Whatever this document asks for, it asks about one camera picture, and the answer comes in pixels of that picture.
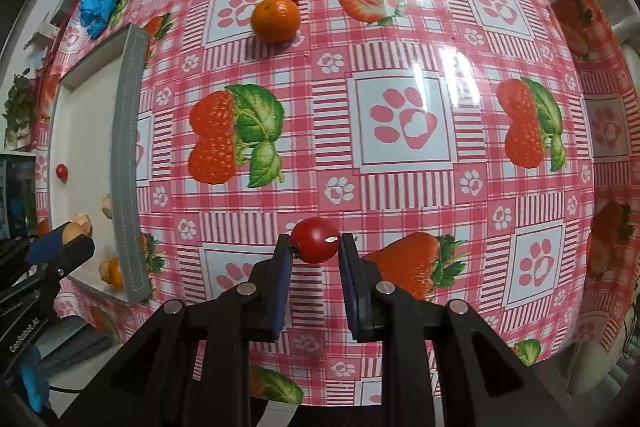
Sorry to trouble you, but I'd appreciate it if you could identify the dark glass cabinet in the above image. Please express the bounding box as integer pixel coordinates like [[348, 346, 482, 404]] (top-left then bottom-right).
[[0, 154, 39, 238]]

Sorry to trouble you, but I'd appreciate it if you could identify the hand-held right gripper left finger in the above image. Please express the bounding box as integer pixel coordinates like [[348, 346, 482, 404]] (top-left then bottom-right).
[[60, 234, 296, 427]]

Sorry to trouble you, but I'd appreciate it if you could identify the white rectangular tray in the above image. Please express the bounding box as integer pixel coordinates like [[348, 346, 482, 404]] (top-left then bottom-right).
[[47, 23, 154, 306]]

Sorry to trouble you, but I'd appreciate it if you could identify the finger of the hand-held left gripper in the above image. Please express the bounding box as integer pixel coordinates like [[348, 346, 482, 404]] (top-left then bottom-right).
[[25, 223, 97, 303], [0, 236, 38, 295]]

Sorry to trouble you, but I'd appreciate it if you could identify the green potted plant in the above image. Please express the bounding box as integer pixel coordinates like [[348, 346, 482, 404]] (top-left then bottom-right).
[[2, 74, 43, 152]]

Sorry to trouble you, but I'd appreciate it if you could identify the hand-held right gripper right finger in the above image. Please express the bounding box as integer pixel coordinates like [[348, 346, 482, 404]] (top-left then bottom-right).
[[337, 232, 581, 427]]

